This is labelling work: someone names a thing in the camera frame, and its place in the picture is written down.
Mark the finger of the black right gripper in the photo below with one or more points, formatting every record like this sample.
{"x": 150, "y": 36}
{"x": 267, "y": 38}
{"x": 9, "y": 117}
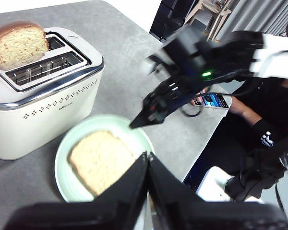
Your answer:
{"x": 153, "y": 107}

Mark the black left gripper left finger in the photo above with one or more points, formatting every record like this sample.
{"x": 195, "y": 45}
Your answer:
{"x": 110, "y": 210}

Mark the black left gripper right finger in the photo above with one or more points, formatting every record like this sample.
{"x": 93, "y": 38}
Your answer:
{"x": 194, "y": 215}

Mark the smartphone with lit screen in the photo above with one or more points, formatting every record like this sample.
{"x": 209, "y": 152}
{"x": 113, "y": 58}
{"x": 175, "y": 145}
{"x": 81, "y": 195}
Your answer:
{"x": 213, "y": 100}

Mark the large brown bread slice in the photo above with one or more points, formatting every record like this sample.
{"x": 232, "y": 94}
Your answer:
{"x": 98, "y": 163}

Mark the pale green round plate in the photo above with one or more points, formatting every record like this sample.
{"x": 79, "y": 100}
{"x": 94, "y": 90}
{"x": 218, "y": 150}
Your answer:
{"x": 69, "y": 182}

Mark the cream toaster with chrome top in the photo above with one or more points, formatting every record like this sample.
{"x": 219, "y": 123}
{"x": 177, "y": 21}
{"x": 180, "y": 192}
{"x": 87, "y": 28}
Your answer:
{"x": 38, "y": 124}

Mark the small brown bread slice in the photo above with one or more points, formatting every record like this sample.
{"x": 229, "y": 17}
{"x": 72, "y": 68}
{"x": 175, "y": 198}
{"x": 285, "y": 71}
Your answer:
{"x": 19, "y": 48}

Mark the person's hand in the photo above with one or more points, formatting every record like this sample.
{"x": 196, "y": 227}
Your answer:
{"x": 242, "y": 110}

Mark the white box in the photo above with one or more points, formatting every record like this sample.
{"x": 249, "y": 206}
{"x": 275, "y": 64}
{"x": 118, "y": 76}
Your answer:
{"x": 211, "y": 182}

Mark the black cabinet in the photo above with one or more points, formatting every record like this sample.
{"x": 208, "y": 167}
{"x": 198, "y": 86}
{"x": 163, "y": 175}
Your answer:
{"x": 168, "y": 14}

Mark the light wooden furniture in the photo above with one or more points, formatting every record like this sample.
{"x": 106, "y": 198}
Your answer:
{"x": 216, "y": 7}

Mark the black bag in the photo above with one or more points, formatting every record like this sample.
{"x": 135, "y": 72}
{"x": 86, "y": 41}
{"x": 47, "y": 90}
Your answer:
{"x": 254, "y": 172}

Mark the grey curtain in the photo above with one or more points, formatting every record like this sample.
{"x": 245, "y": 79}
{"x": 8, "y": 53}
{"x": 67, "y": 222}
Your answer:
{"x": 259, "y": 14}

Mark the person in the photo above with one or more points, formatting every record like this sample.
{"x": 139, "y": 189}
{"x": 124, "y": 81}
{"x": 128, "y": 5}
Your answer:
{"x": 278, "y": 103}

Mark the pale grey right camera box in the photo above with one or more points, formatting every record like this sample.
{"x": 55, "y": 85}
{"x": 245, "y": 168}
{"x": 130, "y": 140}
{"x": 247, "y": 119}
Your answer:
{"x": 150, "y": 67}

